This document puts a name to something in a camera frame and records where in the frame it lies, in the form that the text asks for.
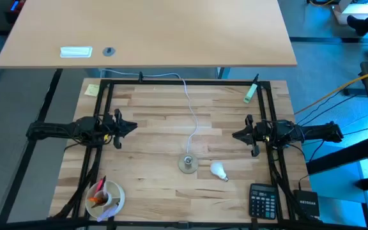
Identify white lamp cable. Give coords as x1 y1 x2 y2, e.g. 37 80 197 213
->
100 68 200 155

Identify black Netgear network switch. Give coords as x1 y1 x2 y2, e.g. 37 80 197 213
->
293 189 321 219

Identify white box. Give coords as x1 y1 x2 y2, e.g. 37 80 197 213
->
332 0 368 26

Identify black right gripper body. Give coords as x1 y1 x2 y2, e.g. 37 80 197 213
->
245 114 274 158

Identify beige desk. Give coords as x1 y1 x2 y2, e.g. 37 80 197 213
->
0 0 298 69

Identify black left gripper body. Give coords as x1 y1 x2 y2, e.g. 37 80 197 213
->
102 108 123 150

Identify orange-handled scissors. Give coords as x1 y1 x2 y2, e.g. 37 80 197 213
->
88 195 109 206

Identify person's foot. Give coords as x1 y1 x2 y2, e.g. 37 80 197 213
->
346 11 368 37

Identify white round desk organizer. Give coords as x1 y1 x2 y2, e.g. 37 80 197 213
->
84 180 127 220

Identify white lightbulb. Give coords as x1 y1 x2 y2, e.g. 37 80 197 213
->
210 161 230 183

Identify pink pen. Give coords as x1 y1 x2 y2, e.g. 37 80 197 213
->
95 175 107 194

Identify black metal frame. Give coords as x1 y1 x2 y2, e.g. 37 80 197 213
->
0 68 325 230

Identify yellow cable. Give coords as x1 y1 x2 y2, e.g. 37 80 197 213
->
294 67 368 116

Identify green marker with black cap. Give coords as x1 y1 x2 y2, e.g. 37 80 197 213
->
243 73 260 104

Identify black floor cable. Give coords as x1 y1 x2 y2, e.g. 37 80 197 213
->
295 94 359 126

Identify yellow sticky note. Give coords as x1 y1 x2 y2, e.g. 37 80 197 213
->
84 83 100 98

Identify black cable bundle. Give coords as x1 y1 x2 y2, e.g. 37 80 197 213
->
266 146 303 221
47 145 104 221

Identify black desk calculator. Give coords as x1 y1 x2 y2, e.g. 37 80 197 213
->
248 183 278 220

